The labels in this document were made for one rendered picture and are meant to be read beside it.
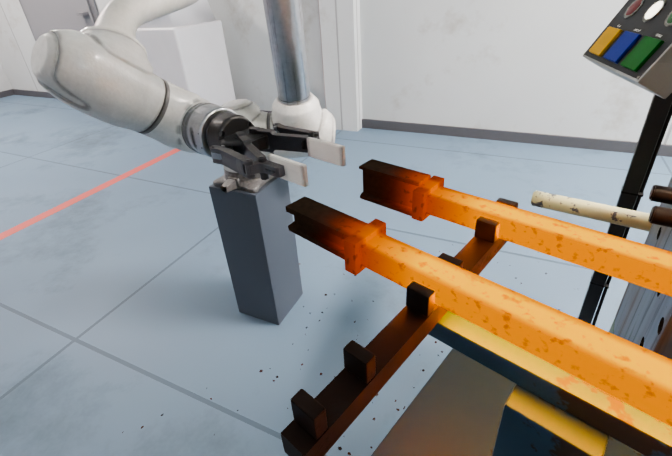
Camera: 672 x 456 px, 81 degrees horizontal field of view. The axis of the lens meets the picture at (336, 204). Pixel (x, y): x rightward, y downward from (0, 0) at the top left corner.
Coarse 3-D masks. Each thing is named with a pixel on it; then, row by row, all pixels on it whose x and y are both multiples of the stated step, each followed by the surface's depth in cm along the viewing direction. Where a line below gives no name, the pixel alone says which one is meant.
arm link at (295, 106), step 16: (272, 0) 101; (288, 0) 101; (272, 16) 103; (288, 16) 103; (272, 32) 107; (288, 32) 106; (272, 48) 110; (288, 48) 109; (304, 48) 112; (288, 64) 112; (304, 64) 115; (288, 80) 115; (304, 80) 117; (288, 96) 119; (304, 96) 120; (272, 112) 125; (288, 112) 120; (304, 112) 120; (320, 112) 126; (272, 128) 125; (304, 128) 123; (320, 128) 125
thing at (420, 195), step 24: (360, 168) 47; (384, 168) 46; (384, 192) 47; (408, 192) 44; (432, 192) 42; (456, 192) 42; (456, 216) 40; (504, 216) 37; (528, 216) 37; (528, 240) 36; (552, 240) 35; (576, 240) 33; (600, 240) 33; (624, 240) 33; (600, 264) 33; (624, 264) 31; (648, 264) 30; (648, 288) 31
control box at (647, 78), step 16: (656, 0) 96; (624, 16) 105; (640, 16) 99; (656, 16) 93; (640, 32) 96; (656, 32) 90; (608, 48) 105; (608, 64) 102; (656, 64) 86; (640, 80) 88; (656, 80) 87
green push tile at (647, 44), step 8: (648, 40) 90; (656, 40) 88; (640, 48) 92; (648, 48) 89; (656, 48) 87; (632, 56) 93; (640, 56) 90; (648, 56) 88; (624, 64) 94; (632, 64) 91; (640, 64) 89
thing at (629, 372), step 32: (320, 224) 38; (352, 224) 37; (384, 224) 36; (352, 256) 35; (384, 256) 33; (416, 256) 33; (448, 288) 29; (480, 288) 29; (480, 320) 28; (512, 320) 26; (544, 320) 26; (576, 320) 26; (544, 352) 26; (576, 352) 24; (608, 352) 24; (640, 352) 24; (608, 384) 23; (640, 384) 22
